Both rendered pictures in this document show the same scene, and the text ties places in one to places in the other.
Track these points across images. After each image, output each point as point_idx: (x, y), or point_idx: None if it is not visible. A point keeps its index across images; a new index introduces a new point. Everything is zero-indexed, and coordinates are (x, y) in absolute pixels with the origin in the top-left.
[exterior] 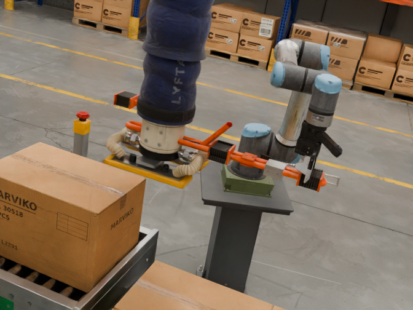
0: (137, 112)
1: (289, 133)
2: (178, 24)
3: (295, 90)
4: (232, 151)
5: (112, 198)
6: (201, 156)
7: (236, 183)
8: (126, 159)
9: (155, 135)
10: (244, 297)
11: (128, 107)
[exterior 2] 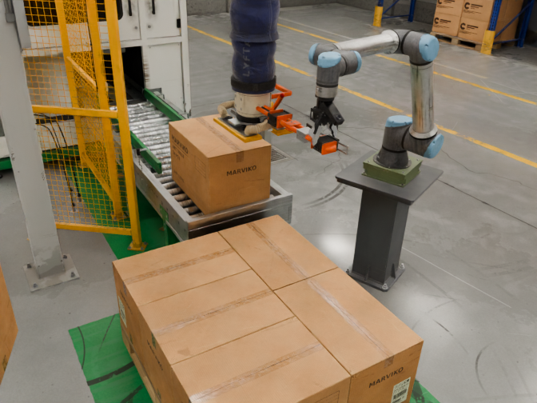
0: None
1: (415, 125)
2: (238, 13)
3: None
4: (283, 117)
5: (228, 152)
6: None
7: (371, 169)
8: (227, 119)
9: (239, 101)
10: (319, 254)
11: None
